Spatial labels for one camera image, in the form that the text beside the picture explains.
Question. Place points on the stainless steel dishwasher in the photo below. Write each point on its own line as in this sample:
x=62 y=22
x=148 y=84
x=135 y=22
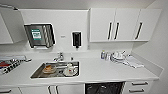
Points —
x=103 y=88

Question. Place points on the black soap dispenser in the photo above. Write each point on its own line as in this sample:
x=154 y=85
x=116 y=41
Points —
x=76 y=39

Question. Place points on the small chrome soap pump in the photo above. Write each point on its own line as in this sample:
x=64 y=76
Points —
x=71 y=59

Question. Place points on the blue dish soap bottle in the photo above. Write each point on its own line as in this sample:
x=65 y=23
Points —
x=103 y=55

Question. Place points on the white mug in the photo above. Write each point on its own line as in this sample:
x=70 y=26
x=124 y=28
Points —
x=70 y=67

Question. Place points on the small white bottle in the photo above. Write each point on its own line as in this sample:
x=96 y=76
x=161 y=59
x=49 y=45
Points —
x=107 y=57

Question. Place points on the chrome sink faucet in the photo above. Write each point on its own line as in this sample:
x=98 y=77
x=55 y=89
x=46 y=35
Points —
x=59 y=57

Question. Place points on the white patterned bowl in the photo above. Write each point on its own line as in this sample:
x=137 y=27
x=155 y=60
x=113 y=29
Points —
x=74 y=72

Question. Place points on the orange sponge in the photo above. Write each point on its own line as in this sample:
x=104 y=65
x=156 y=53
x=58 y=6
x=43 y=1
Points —
x=49 y=67

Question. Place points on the grey bowl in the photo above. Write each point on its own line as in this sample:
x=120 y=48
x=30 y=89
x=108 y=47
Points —
x=48 y=71

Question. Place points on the grey paper towel dispenser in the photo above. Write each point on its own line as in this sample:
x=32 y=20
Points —
x=39 y=35

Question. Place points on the stack of white dishes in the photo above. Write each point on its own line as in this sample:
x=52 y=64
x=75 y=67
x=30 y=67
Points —
x=134 y=62

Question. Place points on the steel kitchen sink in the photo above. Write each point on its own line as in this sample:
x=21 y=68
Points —
x=36 y=74

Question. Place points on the white base cabinet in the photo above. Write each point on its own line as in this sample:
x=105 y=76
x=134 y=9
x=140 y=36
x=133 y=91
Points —
x=43 y=90

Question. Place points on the white drawer unit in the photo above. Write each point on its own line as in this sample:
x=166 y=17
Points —
x=136 y=88

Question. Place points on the small grey wall label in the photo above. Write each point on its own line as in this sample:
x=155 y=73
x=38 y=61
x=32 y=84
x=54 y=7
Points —
x=62 y=36

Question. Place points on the white three-door wall cabinet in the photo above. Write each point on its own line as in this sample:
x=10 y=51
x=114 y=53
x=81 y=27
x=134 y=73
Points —
x=123 y=25

